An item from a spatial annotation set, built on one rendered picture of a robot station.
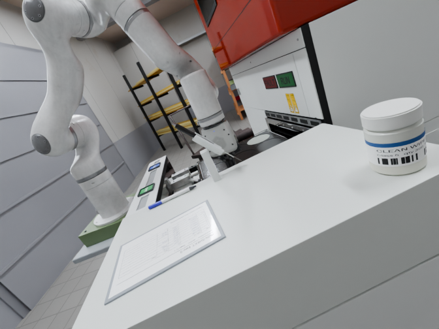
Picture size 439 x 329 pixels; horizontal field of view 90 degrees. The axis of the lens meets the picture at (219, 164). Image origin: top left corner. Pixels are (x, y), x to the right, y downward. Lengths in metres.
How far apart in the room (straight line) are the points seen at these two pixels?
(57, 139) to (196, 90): 0.50
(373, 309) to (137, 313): 0.37
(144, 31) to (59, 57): 0.28
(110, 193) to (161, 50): 0.58
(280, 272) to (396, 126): 0.25
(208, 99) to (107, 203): 0.58
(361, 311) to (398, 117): 0.30
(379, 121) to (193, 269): 0.33
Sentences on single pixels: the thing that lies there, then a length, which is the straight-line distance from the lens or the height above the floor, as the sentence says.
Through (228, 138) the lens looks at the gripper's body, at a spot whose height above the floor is 1.02.
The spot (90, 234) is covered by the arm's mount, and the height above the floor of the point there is 0.87.
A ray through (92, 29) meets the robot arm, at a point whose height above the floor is 1.48.
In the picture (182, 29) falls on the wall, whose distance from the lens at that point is 8.44.
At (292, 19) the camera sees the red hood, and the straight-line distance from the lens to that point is 0.65.
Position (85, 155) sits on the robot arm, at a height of 1.14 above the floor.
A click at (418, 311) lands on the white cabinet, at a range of 0.57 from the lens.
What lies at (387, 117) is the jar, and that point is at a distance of 0.37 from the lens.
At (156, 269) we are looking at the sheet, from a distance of 0.40.
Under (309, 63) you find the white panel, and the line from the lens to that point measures 0.66.
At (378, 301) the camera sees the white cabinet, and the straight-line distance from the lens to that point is 0.49.
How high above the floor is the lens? 1.19
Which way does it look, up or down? 20 degrees down
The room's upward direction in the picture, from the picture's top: 25 degrees counter-clockwise
